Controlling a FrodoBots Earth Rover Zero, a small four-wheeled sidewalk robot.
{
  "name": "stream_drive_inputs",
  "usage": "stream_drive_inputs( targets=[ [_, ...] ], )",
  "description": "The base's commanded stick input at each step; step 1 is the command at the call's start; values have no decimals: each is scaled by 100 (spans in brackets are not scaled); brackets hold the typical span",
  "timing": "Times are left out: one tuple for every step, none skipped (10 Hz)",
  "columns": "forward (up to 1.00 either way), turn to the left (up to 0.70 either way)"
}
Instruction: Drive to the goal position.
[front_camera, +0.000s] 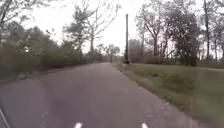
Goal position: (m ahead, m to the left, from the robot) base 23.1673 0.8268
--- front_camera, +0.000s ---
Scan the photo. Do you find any dark pole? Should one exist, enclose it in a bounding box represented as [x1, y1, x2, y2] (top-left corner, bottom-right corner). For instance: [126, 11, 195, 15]
[123, 13, 131, 65]

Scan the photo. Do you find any grey asphalt road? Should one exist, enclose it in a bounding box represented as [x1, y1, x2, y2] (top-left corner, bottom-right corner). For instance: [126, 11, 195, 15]
[0, 62, 214, 128]

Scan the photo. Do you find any row of bare trees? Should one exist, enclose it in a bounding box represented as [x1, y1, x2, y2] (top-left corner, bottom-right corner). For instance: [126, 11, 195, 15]
[128, 0, 224, 66]

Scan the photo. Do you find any row of bushes and trees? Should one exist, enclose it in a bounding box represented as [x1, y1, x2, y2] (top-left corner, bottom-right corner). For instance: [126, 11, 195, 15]
[0, 0, 122, 84]

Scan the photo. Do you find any dark leafy tree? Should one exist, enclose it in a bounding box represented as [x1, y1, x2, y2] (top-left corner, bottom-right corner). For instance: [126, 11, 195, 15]
[165, 8, 200, 67]

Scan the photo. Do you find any grass verge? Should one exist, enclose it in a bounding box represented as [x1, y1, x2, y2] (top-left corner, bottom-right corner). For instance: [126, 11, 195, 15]
[113, 62, 224, 128]

